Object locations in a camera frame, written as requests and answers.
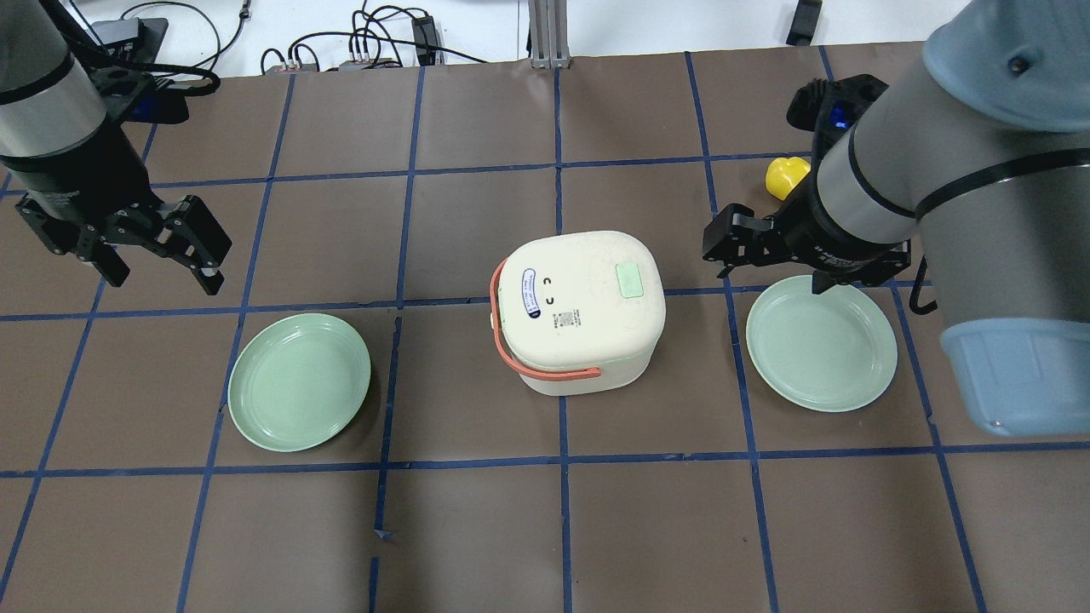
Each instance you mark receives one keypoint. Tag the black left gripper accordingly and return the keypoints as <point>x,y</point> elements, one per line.
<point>83,186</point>

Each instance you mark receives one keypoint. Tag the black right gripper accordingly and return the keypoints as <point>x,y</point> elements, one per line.
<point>819,232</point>

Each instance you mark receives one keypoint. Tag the white rice cooker orange handle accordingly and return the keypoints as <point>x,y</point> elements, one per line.
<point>577,313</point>

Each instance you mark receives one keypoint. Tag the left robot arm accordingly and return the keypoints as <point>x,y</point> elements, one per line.
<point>54,121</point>

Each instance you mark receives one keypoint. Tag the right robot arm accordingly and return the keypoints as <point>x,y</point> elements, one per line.
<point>981,148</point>

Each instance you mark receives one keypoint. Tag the green plate near left arm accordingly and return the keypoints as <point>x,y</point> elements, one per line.
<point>299,382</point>

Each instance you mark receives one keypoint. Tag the green plate near right arm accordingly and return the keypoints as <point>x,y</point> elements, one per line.
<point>832,352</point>

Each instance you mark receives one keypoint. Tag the yellow plastic bell pepper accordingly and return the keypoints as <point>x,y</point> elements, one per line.
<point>784,174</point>

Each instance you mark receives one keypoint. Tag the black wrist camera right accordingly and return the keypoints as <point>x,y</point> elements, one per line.
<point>828,108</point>

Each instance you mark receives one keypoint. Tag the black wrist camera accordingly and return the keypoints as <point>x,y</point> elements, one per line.
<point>142,91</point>
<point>828,108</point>

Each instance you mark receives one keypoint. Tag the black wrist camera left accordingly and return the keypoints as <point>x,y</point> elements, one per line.
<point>142,91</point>

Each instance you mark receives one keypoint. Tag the aluminium frame post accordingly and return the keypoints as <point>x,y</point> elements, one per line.
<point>548,35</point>

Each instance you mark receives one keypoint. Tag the black power adapter with cables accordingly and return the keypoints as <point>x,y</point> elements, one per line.
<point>349,36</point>

